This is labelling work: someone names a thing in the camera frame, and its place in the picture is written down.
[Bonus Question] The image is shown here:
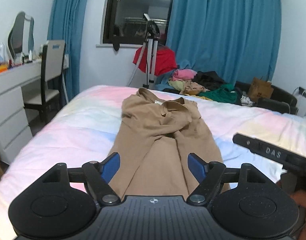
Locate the tan brown garment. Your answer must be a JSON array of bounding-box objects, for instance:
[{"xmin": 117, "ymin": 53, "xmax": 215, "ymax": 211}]
[{"xmin": 110, "ymin": 88, "xmax": 223, "ymax": 198}]

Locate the pile of mixed clothes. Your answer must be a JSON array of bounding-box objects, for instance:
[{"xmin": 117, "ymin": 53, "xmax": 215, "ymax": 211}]
[{"xmin": 155, "ymin": 68, "xmax": 242, "ymax": 105}]

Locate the pastel tie-dye bed cover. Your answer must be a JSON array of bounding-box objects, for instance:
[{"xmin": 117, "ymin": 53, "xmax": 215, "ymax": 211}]
[{"xmin": 0, "ymin": 85, "xmax": 306, "ymax": 239}]

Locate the black leather sofa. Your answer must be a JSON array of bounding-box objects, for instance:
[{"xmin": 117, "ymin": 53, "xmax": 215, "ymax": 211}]
[{"xmin": 235, "ymin": 81, "xmax": 298, "ymax": 115}]

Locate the black and white chair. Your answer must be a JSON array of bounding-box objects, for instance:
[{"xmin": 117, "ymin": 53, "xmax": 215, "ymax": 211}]
[{"xmin": 24, "ymin": 40, "xmax": 66, "ymax": 124}]

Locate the brown paper bag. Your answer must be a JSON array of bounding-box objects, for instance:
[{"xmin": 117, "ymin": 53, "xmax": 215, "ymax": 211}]
[{"xmin": 248, "ymin": 77, "xmax": 274, "ymax": 102}]

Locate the white dresser desk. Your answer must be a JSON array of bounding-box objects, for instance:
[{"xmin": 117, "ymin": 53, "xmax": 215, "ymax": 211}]
[{"xmin": 0, "ymin": 60, "xmax": 68, "ymax": 165}]

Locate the red garment on tripod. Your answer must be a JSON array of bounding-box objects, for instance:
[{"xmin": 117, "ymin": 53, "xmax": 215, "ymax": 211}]
[{"xmin": 133, "ymin": 46, "xmax": 177, "ymax": 76}]

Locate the silver tripod stand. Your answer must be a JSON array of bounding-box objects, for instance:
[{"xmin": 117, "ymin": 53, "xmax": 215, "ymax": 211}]
[{"xmin": 127, "ymin": 14, "xmax": 160, "ymax": 89}]

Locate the blue right curtain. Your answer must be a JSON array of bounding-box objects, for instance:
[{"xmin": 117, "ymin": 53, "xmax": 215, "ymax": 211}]
[{"xmin": 166, "ymin": 0, "xmax": 281, "ymax": 83}]

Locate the blue curtain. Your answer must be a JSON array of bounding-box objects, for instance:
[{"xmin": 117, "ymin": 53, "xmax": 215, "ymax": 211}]
[
  {"xmin": 166, "ymin": 0, "xmax": 281, "ymax": 83},
  {"xmin": 47, "ymin": 0, "xmax": 87, "ymax": 100}
]

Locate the wavy vanity mirror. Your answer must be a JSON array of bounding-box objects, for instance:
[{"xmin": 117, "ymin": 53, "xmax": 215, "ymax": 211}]
[{"xmin": 7, "ymin": 11, "xmax": 34, "ymax": 64}]

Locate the blue left curtain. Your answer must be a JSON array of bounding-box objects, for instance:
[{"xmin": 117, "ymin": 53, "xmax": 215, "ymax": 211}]
[{"xmin": 47, "ymin": 0, "xmax": 87, "ymax": 100}]

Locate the dark window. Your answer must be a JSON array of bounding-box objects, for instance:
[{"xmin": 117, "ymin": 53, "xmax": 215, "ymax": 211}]
[{"xmin": 102, "ymin": 0, "xmax": 172, "ymax": 45}]

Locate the wall power socket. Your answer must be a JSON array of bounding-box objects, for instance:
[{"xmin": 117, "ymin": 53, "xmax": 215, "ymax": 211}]
[{"xmin": 298, "ymin": 87, "xmax": 306, "ymax": 98}]

